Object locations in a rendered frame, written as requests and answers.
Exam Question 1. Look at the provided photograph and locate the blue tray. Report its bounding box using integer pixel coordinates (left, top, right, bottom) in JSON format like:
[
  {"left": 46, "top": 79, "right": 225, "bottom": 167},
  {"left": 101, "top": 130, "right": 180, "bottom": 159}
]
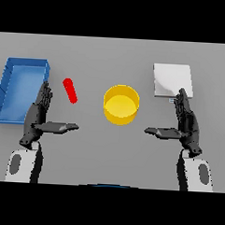
[{"left": 0, "top": 56, "right": 52, "bottom": 127}]

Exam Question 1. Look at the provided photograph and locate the yellow bowl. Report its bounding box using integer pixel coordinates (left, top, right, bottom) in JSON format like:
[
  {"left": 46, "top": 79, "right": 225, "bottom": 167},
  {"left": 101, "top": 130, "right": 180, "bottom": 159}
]
[{"left": 102, "top": 83, "right": 141, "bottom": 127}]

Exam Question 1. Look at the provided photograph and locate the pale square measuring scale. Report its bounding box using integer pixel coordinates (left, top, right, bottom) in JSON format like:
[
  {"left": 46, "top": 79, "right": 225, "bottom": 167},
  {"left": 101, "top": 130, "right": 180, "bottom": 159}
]
[{"left": 150, "top": 63, "right": 195, "bottom": 100}]

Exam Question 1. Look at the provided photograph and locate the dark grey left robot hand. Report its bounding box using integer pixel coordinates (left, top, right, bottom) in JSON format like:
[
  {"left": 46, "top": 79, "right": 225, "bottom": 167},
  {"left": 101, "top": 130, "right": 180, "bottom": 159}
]
[{"left": 18, "top": 78, "right": 82, "bottom": 153}]

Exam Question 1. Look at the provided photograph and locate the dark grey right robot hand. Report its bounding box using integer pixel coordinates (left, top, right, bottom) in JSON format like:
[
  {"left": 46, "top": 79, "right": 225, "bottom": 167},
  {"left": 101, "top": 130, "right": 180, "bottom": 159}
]
[{"left": 142, "top": 85, "right": 206, "bottom": 160}]

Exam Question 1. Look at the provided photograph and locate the red beaker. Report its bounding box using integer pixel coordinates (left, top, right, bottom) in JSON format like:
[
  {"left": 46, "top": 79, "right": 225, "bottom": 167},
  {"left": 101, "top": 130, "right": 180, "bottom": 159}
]
[{"left": 61, "top": 77, "right": 79, "bottom": 105}]

